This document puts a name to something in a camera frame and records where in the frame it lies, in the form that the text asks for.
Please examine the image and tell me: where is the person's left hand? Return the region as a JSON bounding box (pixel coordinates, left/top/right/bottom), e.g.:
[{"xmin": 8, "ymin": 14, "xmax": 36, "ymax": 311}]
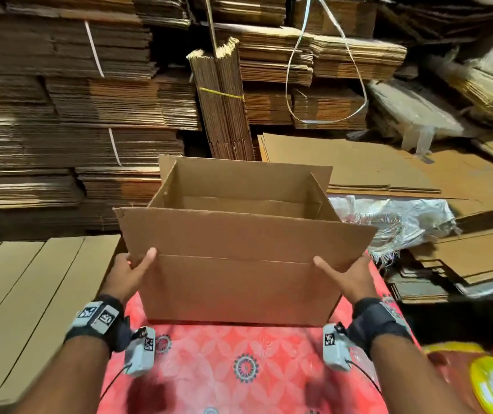
[{"xmin": 98, "ymin": 247, "xmax": 159, "ymax": 307}]

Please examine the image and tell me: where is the person's right hand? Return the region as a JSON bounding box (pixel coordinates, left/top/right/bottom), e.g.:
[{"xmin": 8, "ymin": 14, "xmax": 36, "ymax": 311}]
[{"xmin": 313, "ymin": 254, "xmax": 379, "ymax": 305}]

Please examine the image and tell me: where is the small brown cardboard box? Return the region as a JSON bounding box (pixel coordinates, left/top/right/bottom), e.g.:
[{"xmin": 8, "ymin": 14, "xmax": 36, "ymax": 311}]
[{"xmin": 328, "ymin": 172, "xmax": 444, "ymax": 200}]

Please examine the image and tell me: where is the low pile of cardboard sheets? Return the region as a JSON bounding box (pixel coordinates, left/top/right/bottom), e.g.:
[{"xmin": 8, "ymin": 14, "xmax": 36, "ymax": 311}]
[{"xmin": 384, "ymin": 221, "xmax": 493, "ymax": 302}]

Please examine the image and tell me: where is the wall of cardboard stacks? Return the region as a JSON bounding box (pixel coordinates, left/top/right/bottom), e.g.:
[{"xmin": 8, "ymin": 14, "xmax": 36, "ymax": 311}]
[{"xmin": 0, "ymin": 0, "xmax": 493, "ymax": 238}]

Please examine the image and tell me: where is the yellow-tied cardboard bundle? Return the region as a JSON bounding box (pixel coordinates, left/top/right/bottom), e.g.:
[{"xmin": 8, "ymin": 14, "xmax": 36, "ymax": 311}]
[{"xmin": 186, "ymin": 39, "xmax": 256, "ymax": 160}]

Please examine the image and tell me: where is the person's left forearm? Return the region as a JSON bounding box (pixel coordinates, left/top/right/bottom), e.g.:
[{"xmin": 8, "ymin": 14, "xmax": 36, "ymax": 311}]
[{"xmin": 14, "ymin": 336, "xmax": 111, "ymax": 414}]

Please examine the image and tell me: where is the person's right forearm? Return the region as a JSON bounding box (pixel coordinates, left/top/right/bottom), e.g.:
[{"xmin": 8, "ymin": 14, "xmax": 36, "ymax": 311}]
[{"xmin": 369, "ymin": 333, "xmax": 489, "ymax": 414}]

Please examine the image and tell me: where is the white woven sack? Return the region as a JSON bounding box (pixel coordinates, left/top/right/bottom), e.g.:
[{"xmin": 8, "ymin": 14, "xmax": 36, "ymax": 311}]
[{"xmin": 328, "ymin": 194, "xmax": 459, "ymax": 264}]

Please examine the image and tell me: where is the red plastic stool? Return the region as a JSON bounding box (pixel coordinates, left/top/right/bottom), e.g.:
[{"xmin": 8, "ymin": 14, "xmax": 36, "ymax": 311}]
[{"xmin": 423, "ymin": 340, "xmax": 493, "ymax": 414}]

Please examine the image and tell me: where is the red patterned table cloth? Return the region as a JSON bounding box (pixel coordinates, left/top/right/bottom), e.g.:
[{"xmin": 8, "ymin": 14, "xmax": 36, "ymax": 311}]
[{"xmin": 98, "ymin": 258, "xmax": 420, "ymax": 414}]

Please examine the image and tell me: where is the white plastic sack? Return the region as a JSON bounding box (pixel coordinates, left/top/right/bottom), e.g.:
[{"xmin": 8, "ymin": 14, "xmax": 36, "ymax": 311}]
[{"xmin": 367, "ymin": 77, "xmax": 467, "ymax": 156}]

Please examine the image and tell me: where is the black left wrist strap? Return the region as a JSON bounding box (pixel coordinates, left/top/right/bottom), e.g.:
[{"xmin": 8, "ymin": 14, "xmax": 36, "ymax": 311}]
[{"xmin": 64, "ymin": 294, "xmax": 133, "ymax": 354}]

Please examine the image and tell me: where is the black wrist strap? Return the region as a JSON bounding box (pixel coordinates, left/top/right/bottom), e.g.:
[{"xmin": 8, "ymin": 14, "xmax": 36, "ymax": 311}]
[
  {"xmin": 64, "ymin": 294, "xmax": 133, "ymax": 354},
  {"xmin": 346, "ymin": 296, "xmax": 414, "ymax": 359}
]

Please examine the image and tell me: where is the black right wrist strap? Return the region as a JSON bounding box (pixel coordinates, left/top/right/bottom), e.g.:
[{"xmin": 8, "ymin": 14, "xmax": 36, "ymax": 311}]
[{"xmin": 346, "ymin": 296, "xmax": 414, "ymax": 359}]

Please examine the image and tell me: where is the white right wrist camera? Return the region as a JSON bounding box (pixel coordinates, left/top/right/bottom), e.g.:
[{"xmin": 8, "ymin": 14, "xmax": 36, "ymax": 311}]
[{"xmin": 321, "ymin": 321, "xmax": 353, "ymax": 373}]

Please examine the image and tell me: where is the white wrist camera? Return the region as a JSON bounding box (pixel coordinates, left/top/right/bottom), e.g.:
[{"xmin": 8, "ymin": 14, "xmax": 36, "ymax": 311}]
[
  {"xmin": 123, "ymin": 325, "xmax": 158, "ymax": 378},
  {"xmin": 321, "ymin": 321, "xmax": 353, "ymax": 373}
]

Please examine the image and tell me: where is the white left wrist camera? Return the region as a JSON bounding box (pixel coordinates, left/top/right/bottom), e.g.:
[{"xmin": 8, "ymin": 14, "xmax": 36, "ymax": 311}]
[{"xmin": 123, "ymin": 325, "xmax": 158, "ymax": 378}]

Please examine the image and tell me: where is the white plastic strap loop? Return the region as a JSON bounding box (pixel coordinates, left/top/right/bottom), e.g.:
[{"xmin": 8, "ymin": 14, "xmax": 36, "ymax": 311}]
[{"xmin": 283, "ymin": 0, "xmax": 370, "ymax": 126}]

